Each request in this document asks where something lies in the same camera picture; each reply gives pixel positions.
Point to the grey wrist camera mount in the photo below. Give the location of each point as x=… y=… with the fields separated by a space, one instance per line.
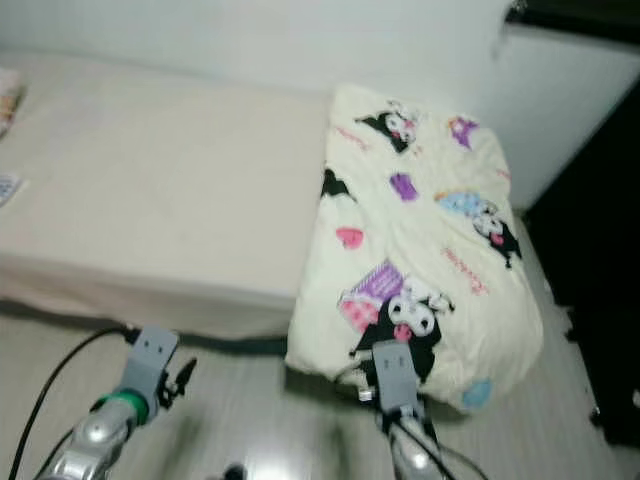
x=148 y=360
x=396 y=378

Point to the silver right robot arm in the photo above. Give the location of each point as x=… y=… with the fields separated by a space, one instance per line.
x=415 y=450

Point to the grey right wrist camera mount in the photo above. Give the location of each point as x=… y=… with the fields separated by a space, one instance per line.
x=396 y=378

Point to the black cabinet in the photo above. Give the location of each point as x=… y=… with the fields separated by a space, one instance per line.
x=595 y=270

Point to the cream cartoon print quilt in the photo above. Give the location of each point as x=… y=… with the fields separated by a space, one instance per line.
x=420 y=230

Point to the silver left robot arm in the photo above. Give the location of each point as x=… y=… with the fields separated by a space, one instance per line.
x=95 y=440

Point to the white book with blue letters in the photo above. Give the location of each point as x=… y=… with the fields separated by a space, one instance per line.
x=12 y=190

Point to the grey left robot leg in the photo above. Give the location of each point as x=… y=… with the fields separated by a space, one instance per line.
x=237 y=471

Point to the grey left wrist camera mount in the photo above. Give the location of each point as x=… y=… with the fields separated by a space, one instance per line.
x=148 y=360

